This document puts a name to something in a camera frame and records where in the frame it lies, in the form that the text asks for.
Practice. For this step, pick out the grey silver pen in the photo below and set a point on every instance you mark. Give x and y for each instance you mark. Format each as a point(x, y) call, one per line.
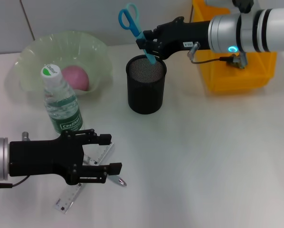
point(120, 181)

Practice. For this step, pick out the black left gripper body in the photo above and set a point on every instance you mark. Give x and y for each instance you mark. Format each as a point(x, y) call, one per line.
point(42, 158)

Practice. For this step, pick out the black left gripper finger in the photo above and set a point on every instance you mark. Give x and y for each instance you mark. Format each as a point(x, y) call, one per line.
point(115, 169)
point(105, 139)

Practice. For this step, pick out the transparent plastic ruler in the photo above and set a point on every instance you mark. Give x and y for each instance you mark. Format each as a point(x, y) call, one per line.
point(68, 197)

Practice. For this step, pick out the black mesh pen holder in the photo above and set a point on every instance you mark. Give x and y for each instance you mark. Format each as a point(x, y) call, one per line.
point(146, 99)

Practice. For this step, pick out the yellow plastic bin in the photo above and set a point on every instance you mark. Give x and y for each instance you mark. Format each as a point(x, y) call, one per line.
point(239, 76)

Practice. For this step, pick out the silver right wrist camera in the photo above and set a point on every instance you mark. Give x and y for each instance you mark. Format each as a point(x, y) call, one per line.
point(241, 4)

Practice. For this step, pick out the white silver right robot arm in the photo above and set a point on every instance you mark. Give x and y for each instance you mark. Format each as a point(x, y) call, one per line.
point(251, 31)

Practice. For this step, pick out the blue scissors with sheath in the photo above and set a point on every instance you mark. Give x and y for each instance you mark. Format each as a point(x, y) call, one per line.
point(130, 21)

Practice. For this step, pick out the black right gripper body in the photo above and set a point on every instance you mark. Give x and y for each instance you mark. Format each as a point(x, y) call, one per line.
point(187, 35)

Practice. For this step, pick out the pink peach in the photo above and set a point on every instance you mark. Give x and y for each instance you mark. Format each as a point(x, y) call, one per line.
point(78, 78)

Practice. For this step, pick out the pale green glass fruit bowl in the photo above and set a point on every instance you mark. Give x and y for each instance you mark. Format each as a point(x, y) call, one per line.
point(61, 50)

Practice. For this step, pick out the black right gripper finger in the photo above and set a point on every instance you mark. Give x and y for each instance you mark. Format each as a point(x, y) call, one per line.
point(150, 33)
point(139, 44)

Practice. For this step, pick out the clear green-label water bottle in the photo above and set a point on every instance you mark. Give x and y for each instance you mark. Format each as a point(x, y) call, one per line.
point(61, 107)

